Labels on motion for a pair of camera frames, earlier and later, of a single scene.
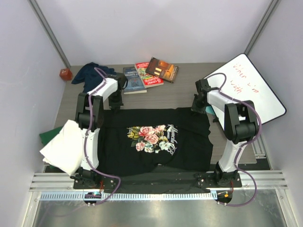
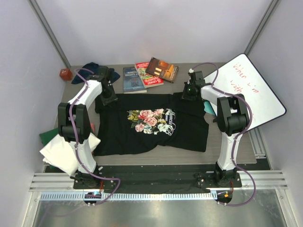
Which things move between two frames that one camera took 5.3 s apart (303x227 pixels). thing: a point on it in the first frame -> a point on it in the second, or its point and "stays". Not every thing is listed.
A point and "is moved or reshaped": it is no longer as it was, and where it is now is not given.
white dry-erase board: x=240 y=80 stays
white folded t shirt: x=65 y=150 stays
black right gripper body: x=198 y=106 -> x=187 y=93
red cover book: x=148 y=80 stays
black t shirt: x=160 y=151 is moved or reshaped
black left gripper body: x=115 y=100 -> x=108 y=96
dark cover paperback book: x=163 y=69 stays
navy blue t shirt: x=89 y=77 stays
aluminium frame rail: x=258 y=148 stays
